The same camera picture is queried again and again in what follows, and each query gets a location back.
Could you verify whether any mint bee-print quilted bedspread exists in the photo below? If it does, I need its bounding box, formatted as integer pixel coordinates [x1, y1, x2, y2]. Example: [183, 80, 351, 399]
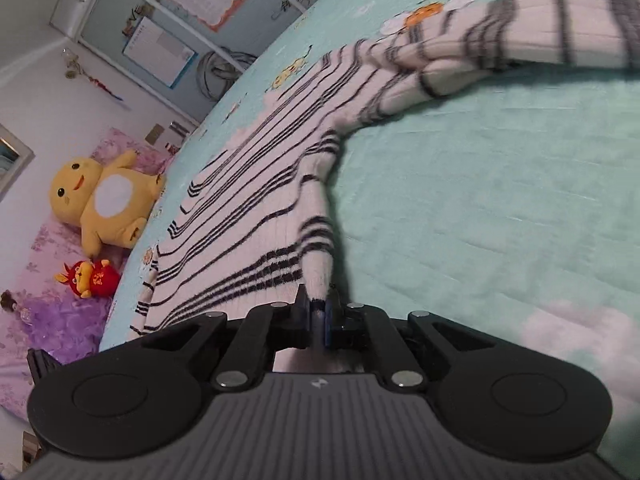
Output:
[97, 0, 640, 461]

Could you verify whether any purple fluffy cloth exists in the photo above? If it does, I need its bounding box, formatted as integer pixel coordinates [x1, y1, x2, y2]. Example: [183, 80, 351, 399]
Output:
[0, 280, 116, 366]

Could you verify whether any framed picture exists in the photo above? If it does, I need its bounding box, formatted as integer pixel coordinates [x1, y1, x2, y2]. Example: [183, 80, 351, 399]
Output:
[0, 125, 36, 201]

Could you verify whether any blue-bordered poster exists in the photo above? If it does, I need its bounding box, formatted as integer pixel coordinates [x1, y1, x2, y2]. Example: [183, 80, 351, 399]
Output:
[122, 16, 197, 90]

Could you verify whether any white black-striped knit sweater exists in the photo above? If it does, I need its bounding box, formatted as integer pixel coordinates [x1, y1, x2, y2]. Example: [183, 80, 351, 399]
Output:
[127, 0, 640, 376]

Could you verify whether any yellow plush toy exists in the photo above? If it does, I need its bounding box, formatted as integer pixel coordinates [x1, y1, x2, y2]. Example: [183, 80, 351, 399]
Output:
[49, 149, 167, 260]

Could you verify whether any red plush toy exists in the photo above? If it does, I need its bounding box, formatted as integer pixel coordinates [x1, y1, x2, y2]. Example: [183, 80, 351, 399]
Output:
[54, 259, 121, 300]

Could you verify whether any sliding-door wardrobe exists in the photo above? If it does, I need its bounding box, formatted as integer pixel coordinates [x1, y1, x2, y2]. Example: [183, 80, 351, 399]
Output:
[50, 0, 371, 126]

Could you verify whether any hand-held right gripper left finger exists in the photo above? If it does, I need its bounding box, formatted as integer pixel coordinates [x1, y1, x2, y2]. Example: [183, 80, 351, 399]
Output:
[142, 284, 313, 392]

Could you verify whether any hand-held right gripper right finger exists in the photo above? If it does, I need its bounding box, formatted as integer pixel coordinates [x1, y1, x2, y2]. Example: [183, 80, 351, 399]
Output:
[325, 296, 496, 392]

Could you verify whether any red hanging ornament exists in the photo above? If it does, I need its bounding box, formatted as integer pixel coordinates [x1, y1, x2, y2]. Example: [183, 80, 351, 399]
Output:
[60, 47, 131, 111]

